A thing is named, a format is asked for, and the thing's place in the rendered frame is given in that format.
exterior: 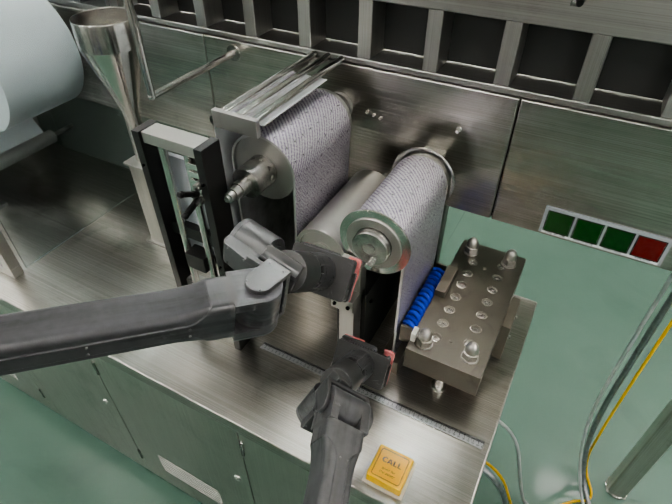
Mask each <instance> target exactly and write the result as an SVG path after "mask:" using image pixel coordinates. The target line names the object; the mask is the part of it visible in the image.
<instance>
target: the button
mask: <svg viewBox="0 0 672 504"><path fill-rule="evenodd" d="M413 462H414V460H413V459H411V458H409V457H407V456H405V455H403V454H401V453H399V452H397V451H395V450H393V449H391V448H389V447H387V446H385V445H383V444H381V446H380V448H379V450H378V452H377V454H376V456H375V458H374V460H373V462H372V464H371V466H370V468H369V470H368V472H367V476H366V479H367V480H369V481H371V482H372V483H374V484H376V485H378V486H380V487H382V488H384V489H386V490H388V491H390V492H391V493H393V494H395V495H397V496H400V494H401V492H402V489H403V487H404V485H405V482H406V480H407V478H408V475H409V473H410V471H411V468H412V466H413Z"/></svg>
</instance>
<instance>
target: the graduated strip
mask: <svg viewBox="0 0 672 504"><path fill-rule="evenodd" d="M260 349H263V350H265V351H267V352H269V353H271V354H273V355H276V356H278V357H280V358H282V359H284V360H286V361H289V362H291V363H293V364H295V365H297V366H299V367H302V368H304V369H306V370H308V371H310V372H312V373H315V374H317V375H319V376H321V375H322V374H323V372H324V371H325V370H326V369H324V368H322V367H320V366H317V365H315V364H313V363H311V362H309V361H306V360H304V359H302V358H300V357H298V356H295V355H293V354H291V353H289V352H287V351H284V350H282V349H280V348H278V347H275V346H273V345H271V344H269V343H267V342H264V343H263V344H262V345H261V346H260ZM356 392H358V393H360V394H362V395H364V396H365V397H367V398H369V399H371V400H373V401H375V402H378V403H380V404H382V405H384V406H386V407H388V408H391V409H393V410H395V411H397V412H399V413H401V414H404V415H406V416H408V417H410V418H412V419H415V420H417V421H419V422H421V423H423V424H425V425H428V426H430V427H432V428H434V429H436V430H438V431H441V432H443V433H445V434H447V435H449V436H451V437H454V438H456V439H458V440H460V441H462V442H464V443H467V444H469V445H471V446H473V447H475V448H477V449H480V450H483V447H484V444H485V441H483V440H481V439H479V438H476V437H474V436H472V435H470V434H468V433H465V432H463V431H461V430H459V429H457V428H454V427H452V426H450V425H448V424H445V423H443V422H441V421H439V420H437V419H434V418H432V417H430V416H428V415H426V414H423V413H421V412H419V411H417V410H415V409H412V408H410V407H408V406H406V405H404V404H401V403H399V402H397V401H395V400H392V399H390V398H388V397H386V396H384V395H381V394H379V393H377V392H375V391H373V390H370V389H368V388H366V387H364V386H362V385H361V386H360V387H359V388H358V389H357V390H356Z"/></svg>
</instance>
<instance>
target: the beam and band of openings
mask: <svg viewBox="0 0 672 504"><path fill-rule="evenodd" d="M132 1H133V6H134V10H135V12H136V13H137V17H138V20H142V21H147V22H152V23H157V24H162V25H167V26H172V27H177V28H182V29H187V30H192V31H197V32H202V33H207V34H212V35H217V36H222V37H227V38H232V39H237V40H241V41H246V42H251V43H256V44H261V45H266V46H271V47H276V48H281V49H286V50H291V51H296V52H301V53H306V54H308V53H310V52H312V51H313V50H315V51H317V53H318V55H317V56H322V55H324V54H325V53H327V52H328V53H330V54H331V59H336V58H338V57H339V56H343V57H344V58H345V62H350V63H355V64H360V65H365V66H370V67H375V68H380V69H385V70H390V71H395V72H400V73H405V74H410V75H415V76H420V77H425V78H430V79H435V80H440V81H445V82H449V83H454V84H459V85H464V86H469V87H474V88H479V89H484V90H489V91H494V92H499V93H504V94H509V95H514V96H519V97H524V98H529V99H534V100H539V101H544V102H548V103H553V104H558V105H563V106H568V107H573V108H578V109H583V110H588V111H593V112H598V113H603V114H608V115H613V116H618V117H623V118H628V119H633V120H638V121H643V122H648V123H652V124H657V125H662V126H667V127H672V0H585V2H584V4H583V5H582V6H581V7H576V6H570V3H571V0H132ZM140 3H141V4H140ZM145 4H147V5H145ZM183 11H184V12H183ZM188 12H190V13H188ZM194 13H195V14H194ZM226 19H227V20H226ZM231 20H233V21H231ZM237 21H238V22H237ZM242 22H243V23H242ZM274 28H276V29H274ZM280 29H281V30H280ZM285 30H286V31H285ZM290 31H292V32H290ZM296 32H297V33H296ZM328 38H329V39H328ZM333 39H335V40H333ZM339 40H340V41H339ZM344 41H346V42H344ZM349 42H351V43H349ZM355 43H356V44H355ZM387 49H389V50H387ZM392 50H394V51H392ZM398 51H399V52H398ZM403 52H405V53H403ZM408 53H410V54H408ZM414 54H415V55H414ZM419 55H421V56H419ZM451 61H453V62H451ZM457 62H458V63H457ZM462 63H464V64H462ZM467 64H469V65H467ZM473 65H475V66H473ZM478 66H480V67H478ZM484 67H485V68H484ZM489 68H491V69H489ZM494 69H496V70H494ZM521 74H523V75H521ZM527 75H528V76H527ZM532 76H534V77H532ZM537 77H539V78H537ZM543 78H544V79H543ZM548 79H550V80H548ZM553 80H555V81H553ZM559 81H561V82H559ZM564 82H566V83H564ZM569 83H571V84H569ZM575 84H576V85H575ZM596 88H598V89H596ZM602 89H604V90H602ZM607 90H609V91H607ZM612 91H614V92H612ZM618 92H620V93H618ZM623 93H625V94H623ZM628 94H630V95H628ZM634 95H636V96H634ZM639 96H641V97H639ZM645 97H647V98H645ZM650 98H652V99H650ZM655 99H657V100H655ZM661 100H662V101H661Z"/></svg>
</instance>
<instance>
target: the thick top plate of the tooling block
mask: <svg viewBox="0 0 672 504"><path fill-rule="evenodd" d="M467 242H468V240H464V241H463V243H462V244H461V246H460V248H459V250H458V252H457V254H456V256H455V257H454V259H453V261H452V263H451V266H453V267H456V268H458V271H457V274H456V276H455V278H454V280H453V282H452V284H451V286H450V288H449V290H448V292H447V294H446V296H445V298H441V297H438V296H436V295H434V296H433V298H432V300H431V302H430V304H429V306H428V307H427V309H426V311H425V313H424V315H423V317H422V319H421V320H420V322H419V324H418V326H417V327H418V328H419V333H420V330H421V329H423V328H429V329H430V330H431V331H432V336H433V347H432V348H431V349H430V350H426V351H424V350H421V349H419V348H418V347H417V346H416V344H415V342H412V341H409V343H408V344H407V346H406V348H405V355H404V362H403V366H406V367H408V368H410V369H413V370H415V371H417V372H420V373H422V374H424V375H427V376H429V377H432V378H434V379H436V380H439V381H441V382H443V383H446V384H448V385H450V386H453V387H455V388H458V389H460V390H462V391H465V392H467V393H469V394H472V395H474V396H476V394H477V391H478V388H479V386H480V383H481V380H482V378H483V375H484V372H485V370H486V367H487V364H488V362H489V359H490V356H491V354H492V351H493V348H494V346H495V343H496V341H497V338H498V335H499V332H500V329H501V326H502V323H503V320H504V318H505V315H506V312H507V310H508V307H509V304H510V302H511V299H512V297H513V296H514V293H515V290H516V288H517V285H518V282H519V280H520V277H521V274H522V271H523V268H524V265H525V262H526V259H525V258H522V257H519V256H517V261H516V267H515V268H514V269H507V268H505V267H503V266H502V265H501V261H502V259H503V258H504V255H505V254H506V252H503V251H500V250H496V249H493V248H490V247H487V246H484V245H480V244H478V245H479V248H478V255H477V256H474V257H471V256H467V255H466V254H465V253H464V248H465V246H466V244H467ZM469 342H476V343H477V344H478V346H479V352H480V353H479V361H478V363H477V364H475V365H468V364H466V363H464V362H463V361H462V359H461V353H462V352H463V350H464V348H465V346H466V345H467V344H468V343H469Z"/></svg>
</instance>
